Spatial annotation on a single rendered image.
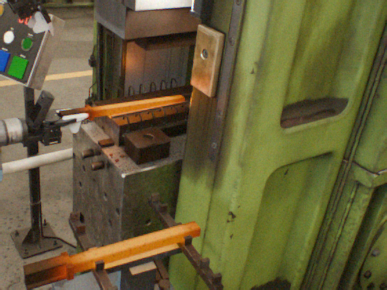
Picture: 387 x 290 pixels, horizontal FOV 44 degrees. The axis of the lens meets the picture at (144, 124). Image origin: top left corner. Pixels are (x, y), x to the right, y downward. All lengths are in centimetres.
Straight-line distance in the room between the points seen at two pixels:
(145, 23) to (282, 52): 42
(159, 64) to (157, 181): 51
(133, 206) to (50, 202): 132
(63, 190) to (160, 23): 164
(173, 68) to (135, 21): 51
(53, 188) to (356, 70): 193
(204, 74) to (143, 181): 39
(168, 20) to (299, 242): 88
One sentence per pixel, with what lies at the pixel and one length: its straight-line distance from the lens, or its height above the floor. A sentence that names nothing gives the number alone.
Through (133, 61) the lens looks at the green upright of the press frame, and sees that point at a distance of 173.
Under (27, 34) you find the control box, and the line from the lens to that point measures 186.
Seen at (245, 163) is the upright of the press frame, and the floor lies 106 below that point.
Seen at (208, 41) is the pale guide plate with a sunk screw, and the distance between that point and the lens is 124.
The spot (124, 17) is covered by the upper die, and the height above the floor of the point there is 133.
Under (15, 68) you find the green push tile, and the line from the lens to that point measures 185.
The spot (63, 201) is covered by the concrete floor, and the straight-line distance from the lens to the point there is 276.
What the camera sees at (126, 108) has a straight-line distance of 154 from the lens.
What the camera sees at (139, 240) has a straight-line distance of 107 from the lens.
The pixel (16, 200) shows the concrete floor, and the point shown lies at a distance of 279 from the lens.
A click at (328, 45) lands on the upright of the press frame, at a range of 137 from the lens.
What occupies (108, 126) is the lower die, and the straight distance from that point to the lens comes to 156.
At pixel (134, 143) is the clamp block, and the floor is 98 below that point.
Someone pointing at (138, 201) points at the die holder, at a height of 80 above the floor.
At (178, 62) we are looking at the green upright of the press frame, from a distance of 185.
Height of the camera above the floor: 171
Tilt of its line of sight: 29 degrees down
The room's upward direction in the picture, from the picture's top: 5 degrees clockwise
